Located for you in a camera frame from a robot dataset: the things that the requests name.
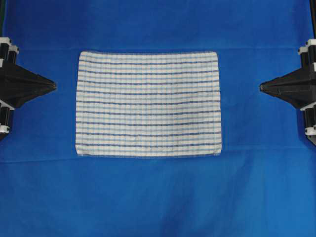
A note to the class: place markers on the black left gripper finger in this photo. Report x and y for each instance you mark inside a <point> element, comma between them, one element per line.
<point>15,74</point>
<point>18,97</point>

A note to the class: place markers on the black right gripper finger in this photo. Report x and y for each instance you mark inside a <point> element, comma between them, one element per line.
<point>296,78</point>
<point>297,99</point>

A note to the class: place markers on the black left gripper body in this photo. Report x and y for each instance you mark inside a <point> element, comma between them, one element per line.
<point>8,55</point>

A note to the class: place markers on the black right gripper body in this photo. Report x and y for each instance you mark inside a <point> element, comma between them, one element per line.
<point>308,60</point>

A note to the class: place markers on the blue white striped towel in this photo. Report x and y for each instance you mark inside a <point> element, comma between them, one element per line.
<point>148,105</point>

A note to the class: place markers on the blue table cloth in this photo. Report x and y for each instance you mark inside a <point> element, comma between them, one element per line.
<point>263,184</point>

